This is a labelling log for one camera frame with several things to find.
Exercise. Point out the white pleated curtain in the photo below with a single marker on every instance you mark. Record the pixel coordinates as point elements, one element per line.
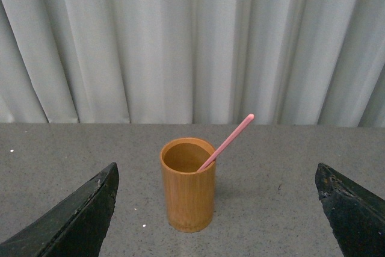
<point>289,62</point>

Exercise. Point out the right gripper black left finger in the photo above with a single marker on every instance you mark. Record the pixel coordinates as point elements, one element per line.
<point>76,226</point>

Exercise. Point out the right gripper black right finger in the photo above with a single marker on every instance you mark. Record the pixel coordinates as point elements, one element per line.
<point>355,214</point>

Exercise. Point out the pink chopstick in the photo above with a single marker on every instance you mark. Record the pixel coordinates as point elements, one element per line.
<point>235,133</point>

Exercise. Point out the bamboo chopstick holder cup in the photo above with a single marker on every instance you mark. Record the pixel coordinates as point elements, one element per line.
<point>189,192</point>

